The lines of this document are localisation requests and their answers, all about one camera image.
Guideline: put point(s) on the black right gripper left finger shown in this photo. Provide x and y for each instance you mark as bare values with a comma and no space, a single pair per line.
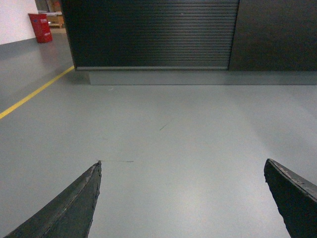
68,215

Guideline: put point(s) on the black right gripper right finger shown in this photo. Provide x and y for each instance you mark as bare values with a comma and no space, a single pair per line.
295,197

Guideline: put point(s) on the black checkout counter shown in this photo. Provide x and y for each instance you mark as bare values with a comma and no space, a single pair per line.
193,42

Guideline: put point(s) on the red box on floor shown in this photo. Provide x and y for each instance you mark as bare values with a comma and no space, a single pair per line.
41,27

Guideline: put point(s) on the wooden pallet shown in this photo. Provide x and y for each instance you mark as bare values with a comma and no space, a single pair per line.
55,18

